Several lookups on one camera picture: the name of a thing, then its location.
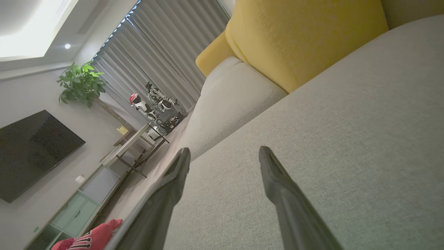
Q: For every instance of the large yellow sofa back cushion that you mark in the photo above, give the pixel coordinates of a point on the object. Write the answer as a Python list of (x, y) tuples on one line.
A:
[(305, 38)]

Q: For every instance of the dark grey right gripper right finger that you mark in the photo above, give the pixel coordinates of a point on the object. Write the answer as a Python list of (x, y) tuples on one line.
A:
[(293, 215)]

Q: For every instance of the low grey tv cabinet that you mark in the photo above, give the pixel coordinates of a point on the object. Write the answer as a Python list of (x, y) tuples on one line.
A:
[(76, 211)]

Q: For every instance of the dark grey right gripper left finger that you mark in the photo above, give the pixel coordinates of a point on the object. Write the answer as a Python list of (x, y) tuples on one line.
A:
[(158, 208)]

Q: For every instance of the coffee table with black legs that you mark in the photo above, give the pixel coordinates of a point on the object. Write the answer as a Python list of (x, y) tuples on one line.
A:
[(128, 146)]

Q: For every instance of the white round bin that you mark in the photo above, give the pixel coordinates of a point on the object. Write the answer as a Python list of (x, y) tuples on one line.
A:
[(153, 134)]

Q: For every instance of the green potted plant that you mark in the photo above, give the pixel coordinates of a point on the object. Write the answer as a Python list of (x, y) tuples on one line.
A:
[(81, 83)]

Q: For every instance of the red basketball jersey number 23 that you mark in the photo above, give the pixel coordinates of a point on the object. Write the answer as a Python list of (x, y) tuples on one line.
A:
[(93, 238)]

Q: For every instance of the white robot on wheeled base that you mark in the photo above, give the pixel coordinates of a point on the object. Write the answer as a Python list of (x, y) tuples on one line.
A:
[(163, 104)]

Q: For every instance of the small yellow sofa back cushion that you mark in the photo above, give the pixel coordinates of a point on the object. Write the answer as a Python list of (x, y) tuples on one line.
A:
[(213, 57)]

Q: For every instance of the grey pleated curtain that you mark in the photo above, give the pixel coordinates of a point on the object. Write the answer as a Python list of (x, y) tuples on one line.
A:
[(163, 48)]

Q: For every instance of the white robot with santa hat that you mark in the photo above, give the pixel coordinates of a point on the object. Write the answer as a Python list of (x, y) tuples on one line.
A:
[(140, 104)]

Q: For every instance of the black flat screen television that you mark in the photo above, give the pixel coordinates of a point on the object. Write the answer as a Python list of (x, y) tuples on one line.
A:
[(31, 152)]

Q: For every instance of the large grey sofa seat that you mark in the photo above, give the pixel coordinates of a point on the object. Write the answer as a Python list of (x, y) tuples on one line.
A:
[(347, 146)]

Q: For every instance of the long grey sofa seat cushion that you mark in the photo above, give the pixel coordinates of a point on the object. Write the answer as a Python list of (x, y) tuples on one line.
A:
[(232, 100)]

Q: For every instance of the small white object on cabinet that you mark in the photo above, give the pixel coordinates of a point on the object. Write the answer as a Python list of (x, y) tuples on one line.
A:
[(79, 179)]

